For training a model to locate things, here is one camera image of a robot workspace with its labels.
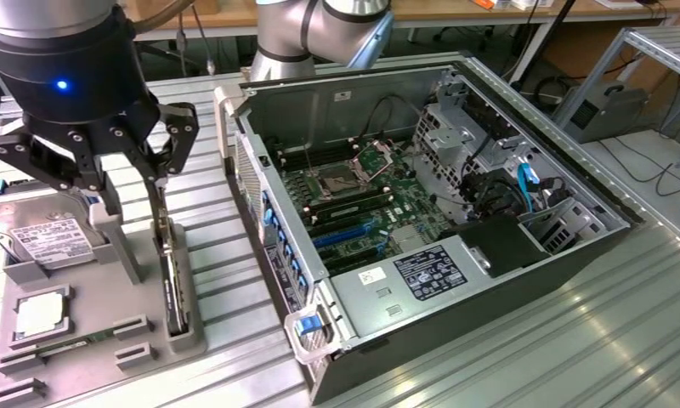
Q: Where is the green RAM stick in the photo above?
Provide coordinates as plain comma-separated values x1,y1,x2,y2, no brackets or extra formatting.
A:
32,329,119,357

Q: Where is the beige arm hose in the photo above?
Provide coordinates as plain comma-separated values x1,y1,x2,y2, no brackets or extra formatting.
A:
127,0,203,33

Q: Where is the black wire bundle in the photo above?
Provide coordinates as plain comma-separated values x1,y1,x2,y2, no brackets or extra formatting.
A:
462,169,525,220

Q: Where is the blue case latch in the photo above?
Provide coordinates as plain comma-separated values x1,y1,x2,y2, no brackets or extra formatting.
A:
292,316,323,337

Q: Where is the perforated silver drive cage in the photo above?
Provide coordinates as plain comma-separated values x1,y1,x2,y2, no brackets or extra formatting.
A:
413,101,495,203

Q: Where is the black expansion slot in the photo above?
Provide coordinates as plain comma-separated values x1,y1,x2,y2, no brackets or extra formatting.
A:
322,244,398,275

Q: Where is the grey box with black handle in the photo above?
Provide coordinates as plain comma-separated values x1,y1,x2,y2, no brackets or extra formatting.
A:
554,82,653,145

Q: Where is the metal socket cover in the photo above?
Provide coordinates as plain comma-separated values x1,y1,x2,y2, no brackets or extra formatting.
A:
351,139,409,183

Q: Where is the grey parts rack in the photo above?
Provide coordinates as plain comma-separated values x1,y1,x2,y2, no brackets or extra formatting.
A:
0,202,210,405

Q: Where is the silver chipset heatsink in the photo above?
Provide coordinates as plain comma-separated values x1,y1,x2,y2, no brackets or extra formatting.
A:
390,224,434,248

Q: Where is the coiled black cable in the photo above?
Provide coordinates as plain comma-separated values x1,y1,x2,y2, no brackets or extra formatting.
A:
533,75,569,106

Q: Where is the CPU socket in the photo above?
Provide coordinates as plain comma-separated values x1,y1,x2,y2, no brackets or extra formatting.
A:
314,163,371,200

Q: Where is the black floor cable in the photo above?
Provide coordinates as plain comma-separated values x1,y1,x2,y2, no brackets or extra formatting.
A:
598,138,680,197

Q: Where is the open black PC case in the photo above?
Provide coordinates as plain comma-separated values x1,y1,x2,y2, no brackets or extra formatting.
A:
212,50,649,405

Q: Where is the black looped wire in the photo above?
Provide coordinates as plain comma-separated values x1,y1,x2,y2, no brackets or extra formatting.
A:
358,95,425,144

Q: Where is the RAM stick with white label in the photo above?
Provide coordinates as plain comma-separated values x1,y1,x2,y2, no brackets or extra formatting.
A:
304,191,398,221

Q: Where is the grey power supply unit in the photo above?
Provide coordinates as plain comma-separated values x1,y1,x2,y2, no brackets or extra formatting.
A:
327,235,495,341

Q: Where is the blue wire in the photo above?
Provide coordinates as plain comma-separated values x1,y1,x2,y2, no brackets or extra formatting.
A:
518,162,545,213

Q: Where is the black plastic shroud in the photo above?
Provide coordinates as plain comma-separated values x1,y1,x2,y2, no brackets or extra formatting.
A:
437,211,553,281

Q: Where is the wooden desk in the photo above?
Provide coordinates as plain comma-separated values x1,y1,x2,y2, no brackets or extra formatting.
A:
130,0,680,48

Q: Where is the silver hard disk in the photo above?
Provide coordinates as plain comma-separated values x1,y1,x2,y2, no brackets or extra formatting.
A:
0,189,114,272

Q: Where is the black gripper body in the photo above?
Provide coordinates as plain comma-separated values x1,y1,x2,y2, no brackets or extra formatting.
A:
0,6,162,161

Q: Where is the black RAM slot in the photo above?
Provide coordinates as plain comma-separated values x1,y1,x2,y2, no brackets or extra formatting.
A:
282,149,366,172
276,142,359,165

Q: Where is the black office chair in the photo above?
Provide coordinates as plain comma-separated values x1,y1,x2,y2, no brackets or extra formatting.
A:
135,37,206,80

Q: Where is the silver CPU chip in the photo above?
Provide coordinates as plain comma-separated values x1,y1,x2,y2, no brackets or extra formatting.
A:
12,292,71,337

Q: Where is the aluminium frame rack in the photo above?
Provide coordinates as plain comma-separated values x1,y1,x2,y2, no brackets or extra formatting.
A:
550,25,680,148

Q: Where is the hanging grey cable with plug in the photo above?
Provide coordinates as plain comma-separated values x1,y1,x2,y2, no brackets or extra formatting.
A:
175,0,218,77

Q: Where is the silver disk bay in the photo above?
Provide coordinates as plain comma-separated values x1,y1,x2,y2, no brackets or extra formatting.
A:
515,195,606,256

